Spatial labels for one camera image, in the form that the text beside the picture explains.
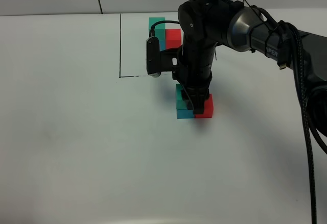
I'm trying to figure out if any red template block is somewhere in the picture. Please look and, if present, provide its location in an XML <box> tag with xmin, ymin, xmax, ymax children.
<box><xmin>166</xmin><ymin>29</ymin><xmax>182</xmax><ymax>49</ymax></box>

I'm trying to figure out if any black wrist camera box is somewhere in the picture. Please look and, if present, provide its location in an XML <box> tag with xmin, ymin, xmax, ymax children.
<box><xmin>146</xmin><ymin>36</ymin><xmax>178</xmax><ymax>78</ymax></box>

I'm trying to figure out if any black braided cable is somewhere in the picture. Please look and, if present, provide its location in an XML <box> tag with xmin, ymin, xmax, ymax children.
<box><xmin>149</xmin><ymin>0</ymin><xmax>327</xmax><ymax>224</ymax></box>

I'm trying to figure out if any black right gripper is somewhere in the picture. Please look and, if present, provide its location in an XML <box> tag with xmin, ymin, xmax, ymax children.
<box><xmin>172</xmin><ymin>45</ymin><xmax>216</xmax><ymax>114</ymax></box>

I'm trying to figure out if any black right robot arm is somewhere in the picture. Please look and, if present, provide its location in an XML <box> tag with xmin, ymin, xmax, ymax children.
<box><xmin>175</xmin><ymin>0</ymin><xmax>326</xmax><ymax>150</ymax></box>

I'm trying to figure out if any blue template block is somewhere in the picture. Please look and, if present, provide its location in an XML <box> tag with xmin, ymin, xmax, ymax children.
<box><xmin>159</xmin><ymin>40</ymin><xmax>166</xmax><ymax>51</ymax></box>

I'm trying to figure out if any green template block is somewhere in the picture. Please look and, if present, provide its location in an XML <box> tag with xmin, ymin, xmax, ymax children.
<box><xmin>149</xmin><ymin>17</ymin><xmax>166</xmax><ymax>41</ymax></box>

